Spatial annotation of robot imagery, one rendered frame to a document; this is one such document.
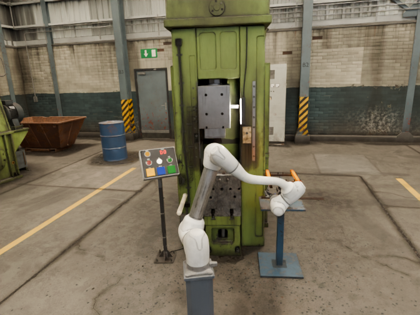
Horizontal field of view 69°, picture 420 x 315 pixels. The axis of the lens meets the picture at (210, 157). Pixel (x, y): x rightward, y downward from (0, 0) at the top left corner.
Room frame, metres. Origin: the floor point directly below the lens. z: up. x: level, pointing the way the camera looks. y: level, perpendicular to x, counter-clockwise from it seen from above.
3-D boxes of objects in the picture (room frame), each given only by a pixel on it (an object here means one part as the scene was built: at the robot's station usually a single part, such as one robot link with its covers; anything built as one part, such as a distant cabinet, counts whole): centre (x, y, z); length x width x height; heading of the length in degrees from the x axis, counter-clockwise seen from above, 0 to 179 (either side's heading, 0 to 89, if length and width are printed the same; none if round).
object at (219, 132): (3.12, -0.07, 1.32); 0.42 x 0.20 x 0.10; 176
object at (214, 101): (3.11, -0.11, 1.56); 0.42 x 0.39 x 0.40; 176
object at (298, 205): (2.66, -0.66, 0.67); 0.40 x 0.30 x 0.02; 84
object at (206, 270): (1.81, 0.09, 0.63); 0.22 x 0.18 x 0.06; 96
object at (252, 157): (3.24, -0.46, 1.15); 0.44 x 0.26 x 2.30; 176
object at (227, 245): (3.12, -0.12, 0.23); 0.55 x 0.37 x 0.47; 176
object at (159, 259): (2.87, 0.51, 0.05); 0.22 x 0.22 x 0.09; 86
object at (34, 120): (8.44, 4.55, 0.43); 1.89 x 1.20 x 0.85; 76
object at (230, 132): (3.43, -0.14, 1.37); 0.41 x 0.10 x 0.91; 86
